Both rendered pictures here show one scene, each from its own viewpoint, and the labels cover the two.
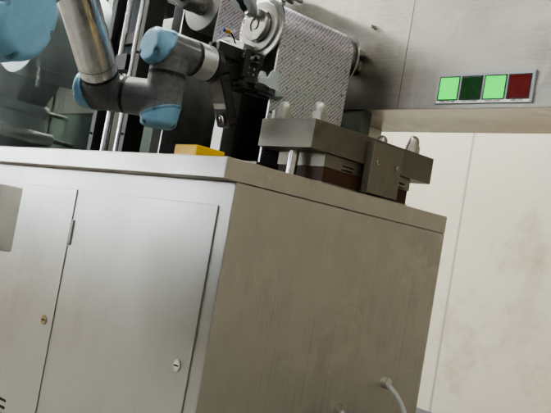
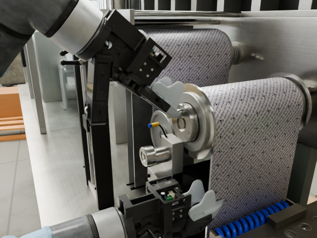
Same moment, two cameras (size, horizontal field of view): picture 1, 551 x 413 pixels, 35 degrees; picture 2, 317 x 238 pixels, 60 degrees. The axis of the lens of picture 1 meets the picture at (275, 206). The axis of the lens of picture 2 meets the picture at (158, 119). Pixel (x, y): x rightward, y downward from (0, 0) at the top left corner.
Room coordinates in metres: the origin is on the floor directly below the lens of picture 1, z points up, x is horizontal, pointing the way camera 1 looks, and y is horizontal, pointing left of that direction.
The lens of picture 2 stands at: (1.45, 0.03, 1.44)
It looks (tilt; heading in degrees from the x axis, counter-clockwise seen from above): 20 degrees down; 15
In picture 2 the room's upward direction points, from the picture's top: straight up
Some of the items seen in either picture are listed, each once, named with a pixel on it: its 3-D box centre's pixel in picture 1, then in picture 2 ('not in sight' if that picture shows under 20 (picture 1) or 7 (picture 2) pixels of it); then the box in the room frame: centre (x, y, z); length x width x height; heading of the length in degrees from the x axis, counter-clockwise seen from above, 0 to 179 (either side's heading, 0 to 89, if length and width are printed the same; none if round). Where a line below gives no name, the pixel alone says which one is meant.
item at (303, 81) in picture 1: (308, 98); (253, 180); (1.99, -0.03, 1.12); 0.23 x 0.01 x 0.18; 133
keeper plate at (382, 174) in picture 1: (383, 170); not in sight; (1.87, -0.22, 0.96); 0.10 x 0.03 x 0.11; 133
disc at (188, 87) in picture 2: (261, 27); (191, 121); (1.95, 0.10, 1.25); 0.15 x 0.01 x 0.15; 43
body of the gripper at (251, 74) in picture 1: (231, 69); (153, 213); (1.82, 0.14, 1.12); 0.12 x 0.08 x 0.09; 133
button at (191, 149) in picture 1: (199, 153); not in sight; (1.67, 0.16, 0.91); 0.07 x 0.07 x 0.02; 43
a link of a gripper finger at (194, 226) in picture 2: (257, 88); (188, 222); (1.85, 0.08, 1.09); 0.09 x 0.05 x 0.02; 132
